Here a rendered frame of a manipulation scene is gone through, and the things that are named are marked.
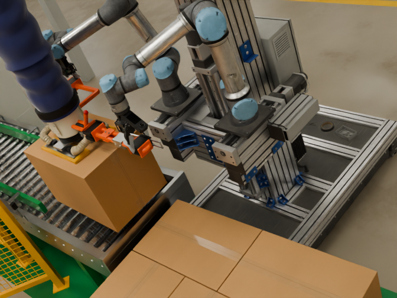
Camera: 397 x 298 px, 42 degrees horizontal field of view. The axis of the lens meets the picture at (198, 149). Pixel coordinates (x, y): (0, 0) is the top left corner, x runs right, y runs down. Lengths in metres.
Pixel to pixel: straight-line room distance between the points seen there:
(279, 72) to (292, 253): 0.96
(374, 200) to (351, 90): 1.22
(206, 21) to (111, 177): 1.00
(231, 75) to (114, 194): 0.92
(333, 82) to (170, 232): 2.20
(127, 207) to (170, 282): 0.47
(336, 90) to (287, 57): 1.57
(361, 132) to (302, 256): 1.32
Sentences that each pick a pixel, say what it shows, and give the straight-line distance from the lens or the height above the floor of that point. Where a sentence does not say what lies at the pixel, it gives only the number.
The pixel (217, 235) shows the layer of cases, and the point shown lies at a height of 0.54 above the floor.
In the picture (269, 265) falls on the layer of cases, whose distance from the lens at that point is 2.49.
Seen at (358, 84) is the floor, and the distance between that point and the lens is 4.37.
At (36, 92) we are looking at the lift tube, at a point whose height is 1.46.
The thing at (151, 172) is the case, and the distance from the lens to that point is 2.81.
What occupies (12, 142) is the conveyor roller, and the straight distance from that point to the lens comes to 4.38.
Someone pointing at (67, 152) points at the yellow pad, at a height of 1.10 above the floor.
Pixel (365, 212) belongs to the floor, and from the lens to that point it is 3.34.
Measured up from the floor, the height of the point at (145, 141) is 1.23.
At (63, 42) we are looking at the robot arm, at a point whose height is 1.53.
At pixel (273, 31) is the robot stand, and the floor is 1.23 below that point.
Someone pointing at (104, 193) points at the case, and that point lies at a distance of 2.65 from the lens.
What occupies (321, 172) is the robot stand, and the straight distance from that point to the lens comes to 3.33.
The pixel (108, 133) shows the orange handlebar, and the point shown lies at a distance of 2.48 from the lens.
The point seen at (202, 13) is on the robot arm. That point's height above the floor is 1.68.
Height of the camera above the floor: 2.47
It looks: 36 degrees down
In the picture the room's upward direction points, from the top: 23 degrees counter-clockwise
